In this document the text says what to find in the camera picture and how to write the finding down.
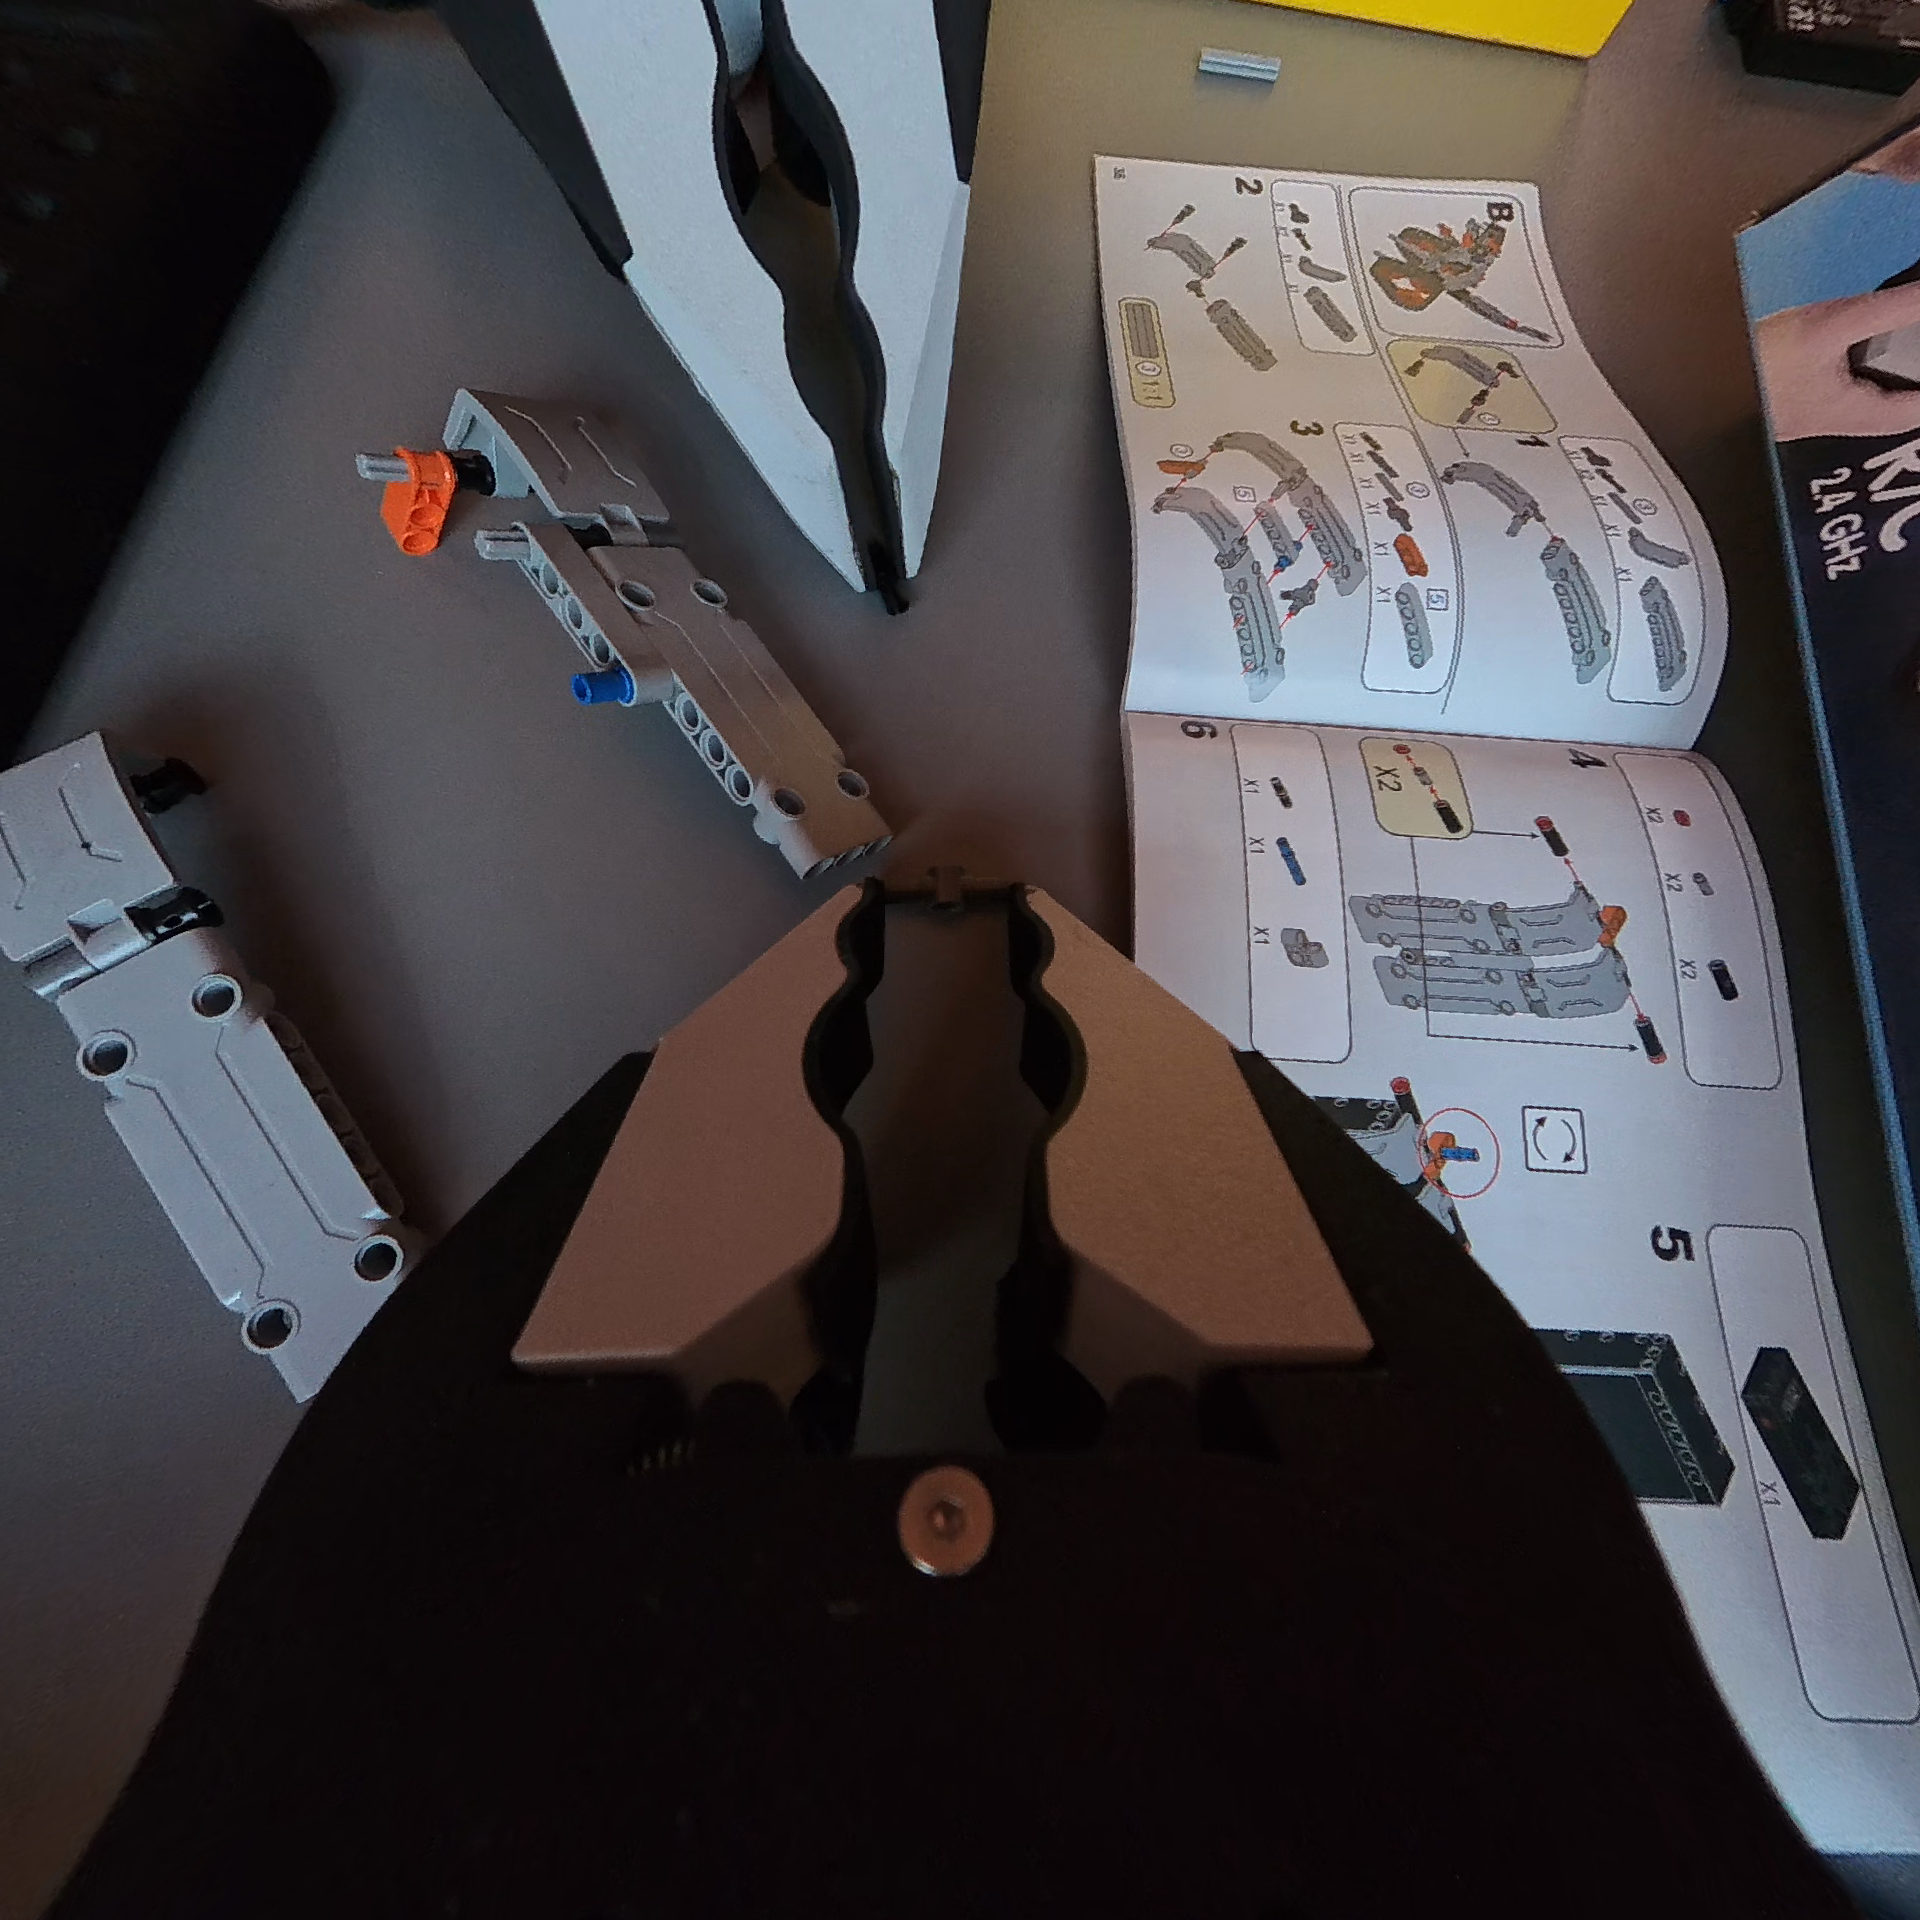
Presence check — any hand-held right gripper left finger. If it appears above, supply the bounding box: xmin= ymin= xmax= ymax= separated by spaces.
xmin=509 ymin=882 xmax=888 ymax=1445

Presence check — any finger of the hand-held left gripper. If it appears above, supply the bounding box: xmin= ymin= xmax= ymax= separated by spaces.
xmin=761 ymin=0 xmax=992 ymax=615
xmin=532 ymin=0 xmax=887 ymax=596

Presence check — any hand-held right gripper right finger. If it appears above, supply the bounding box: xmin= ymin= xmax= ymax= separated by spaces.
xmin=990 ymin=882 xmax=1375 ymax=1445

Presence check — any grey connector pin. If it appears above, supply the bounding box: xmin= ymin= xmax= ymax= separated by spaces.
xmin=878 ymin=865 xmax=1037 ymax=912

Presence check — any grey block assembly orange connector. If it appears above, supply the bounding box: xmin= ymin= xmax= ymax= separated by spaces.
xmin=356 ymin=386 xmax=896 ymax=880

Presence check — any grey desk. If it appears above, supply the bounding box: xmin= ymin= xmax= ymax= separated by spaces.
xmin=0 ymin=0 xmax=1853 ymax=1920

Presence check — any black perforated chair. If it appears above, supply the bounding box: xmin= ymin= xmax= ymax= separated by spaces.
xmin=0 ymin=0 xmax=335 ymax=760

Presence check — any grey panel block assembly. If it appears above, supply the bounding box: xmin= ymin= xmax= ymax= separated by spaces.
xmin=0 ymin=732 xmax=423 ymax=1403

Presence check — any yellow plastic bin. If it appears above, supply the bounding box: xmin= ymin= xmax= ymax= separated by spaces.
xmin=1253 ymin=0 xmax=1637 ymax=63

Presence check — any white instruction booklet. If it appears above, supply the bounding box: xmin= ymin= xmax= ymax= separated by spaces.
xmin=1093 ymin=152 xmax=1920 ymax=1853

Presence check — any blue robot kit box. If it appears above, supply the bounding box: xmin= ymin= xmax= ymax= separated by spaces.
xmin=1733 ymin=120 xmax=1920 ymax=1443

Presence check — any black battery box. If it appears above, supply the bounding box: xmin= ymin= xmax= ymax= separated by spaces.
xmin=1745 ymin=0 xmax=1920 ymax=99

